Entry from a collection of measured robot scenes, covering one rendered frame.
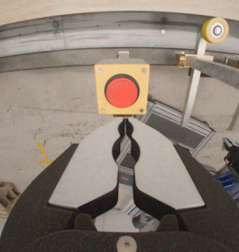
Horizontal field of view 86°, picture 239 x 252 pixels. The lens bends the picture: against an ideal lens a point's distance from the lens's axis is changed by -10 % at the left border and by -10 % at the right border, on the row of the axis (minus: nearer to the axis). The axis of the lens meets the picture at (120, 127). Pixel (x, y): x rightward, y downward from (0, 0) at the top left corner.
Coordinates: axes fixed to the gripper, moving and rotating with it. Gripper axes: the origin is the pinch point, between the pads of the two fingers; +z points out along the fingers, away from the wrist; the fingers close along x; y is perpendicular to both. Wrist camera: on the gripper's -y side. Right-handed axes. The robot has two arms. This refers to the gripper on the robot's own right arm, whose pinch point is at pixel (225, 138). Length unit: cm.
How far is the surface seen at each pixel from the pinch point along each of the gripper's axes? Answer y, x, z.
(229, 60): -37.8, -5.6, 8.7
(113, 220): 235, -75, 60
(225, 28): -49, -22, -8
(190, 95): -23.0, -25.7, 0.5
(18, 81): -12, -168, 83
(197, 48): -41.8, -26.4, 0.9
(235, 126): -9.7, -0.7, -3.4
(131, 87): -38, -54, -41
